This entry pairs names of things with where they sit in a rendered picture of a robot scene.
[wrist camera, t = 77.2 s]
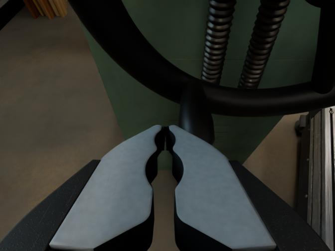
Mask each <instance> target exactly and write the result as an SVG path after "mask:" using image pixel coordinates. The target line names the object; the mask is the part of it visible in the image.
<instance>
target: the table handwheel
mask: <svg viewBox="0 0 335 251"><path fill-rule="evenodd" d="M305 1H306V2H308V3H309V4H311V5H313V6H315V7H320V8H321V12H320V22H319V32H318V42H317V50H316V56H315V62H314V68H313V73H312V79H311V81H309V82H305V83H300V84H295V85H290V86H284V87H276V88H266V89H242V88H232V87H226V86H221V85H216V84H212V83H209V82H206V81H203V80H201V79H198V78H196V77H194V76H192V75H190V74H188V73H186V72H184V71H182V70H181V69H179V68H178V67H176V66H175V65H173V64H172V63H170V62H169V61H168V60H166V59H165V58H164V57H163V56H162V55H161V54H160V53H159V52H158V51H157V50H155V49H154V47H153V46H152V45H151V44H150V43H149V42H148V41H147V40H146V38H145V37H144V36H143V35H142V33H141V32H140V30H139V29H138V28H137V26H136V25H135V23H134V22H133V20H132V19H131V17H130V15H129V14H128V12H127V10H126V8H125V6H124V4H123V2H122V0H68V2H69V4H70V5H71V7H72V9H73V10H74V12H75V13H76V15H77V16H78V18H79V19H80V20H81V22H82V23H83V25H84V26H85V27H86V29H87V30H88V31H89V33H90V34H91V35H92V37H93V38H94V39H95V40H96V42H97V43H98V44H99V45H100V46H101V47H102V49H103V50H104V51H105V52H106V53H107V54H108V55H109V56H110V57H111V58H112V59H113V60H114V61H115V62H116V63H117V64H118V65H119V66H120V67H121V68H122V69H123V70H125V71H126V72H127V73H128V74H129V75H131V76H132V77H133V78H134V79H136V80H137V81H138V82H140V83H141V84H143V85H144V86H146V87H147V88H149V89H150V90H152V91H153V92H155V93H157V94H158V95H160V96H162V97H164V98H166V99H168V100H170V101H172V102H175V103H177V104H180V100H181V95H182V86H183V84H184V82H186V81H187V80H191V79H196V80H199V81H200V82H201V83H202V85H203V89H204V92H205V94H206V97H207V100H208V104H209V108H210V111H211V114H216V115H223V116H231V117H273V116H284V115H292V114H299V113H305V112H310V111H315V110H320V109H325V108H329V107H333V106H335V0H305Z"/></svg>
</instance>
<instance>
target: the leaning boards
mask: <svg viewBox="0 0 335 251"><path fill-rule="evenodd" d="M23 2H24V3H25V5H26V6H27V8H28V10H29V11H30V13H31V15H32V16H33V18H34V19H37V18H38V17H39V15H40V14H41V16H44V15H46V16H47V17H48V18H49V19H53V17H54V16H55V15H56V16H61V17H65V16H66V15H67V13H68V11H67V7H68V4H67V0H23Z"/></svg>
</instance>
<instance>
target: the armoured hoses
mask: <svg viewBox="0 0 335 251"><path fill-rule="evenodd" d="M208 2H209V5H210V6H209V7H208V12H209V14H208V15H207V19H208V21H207V22H206V25H207V28H206V29H205V30H206V35H205V41H204V43H205V46H204V52H203V54H204V56H203V62H202V64H203V65H202V71H201V73H202V74H201V80H203V81H206V82H209V83H212V84H216V85H219V84H220V79H221V75H222V70H223V65H224V60H225V55H226V50H227V45H228V39H229V38H230V37H229V33H230V32H231V30H230V27H231V26H232V22H231V21H232V19H233V18H234V17H233V13H234V12H235V8H234V6H235V5H236V3H237V1H236V0H209V1H208ZM260 3H261V5H260V6H259V8H258V11H259V12H258V13H257V15H256V17H257V19H256V20H255V22H254V23H255V26H254V27H253V32H252V34H251V37H252V38H251V39H250V44H249V46H248V48H249V49H248V50H247V55H246V56H245V58H246V59H245V61H244V65H243V69H242V73H241V75H240V76H241V77H240V79H239V80H240V81H239V83H238V84H239V85H238V86H237V88H242V89H257V88H258V86H259V83H260V80H261V78H262V75H263V72H264V70H265V67H266V65H267V62H268V60H269V57H270V54H271V53H270V52H271V51H272V49H273V48H272V47H273V46H274V44H275V40H276V38H277V34H278V33H279V28H280V27H281V25H282V23H281V22H282V21H283V19H284V14H285V13H286V12H287V6H288V5H289V4H290V0H260Z"/></svg>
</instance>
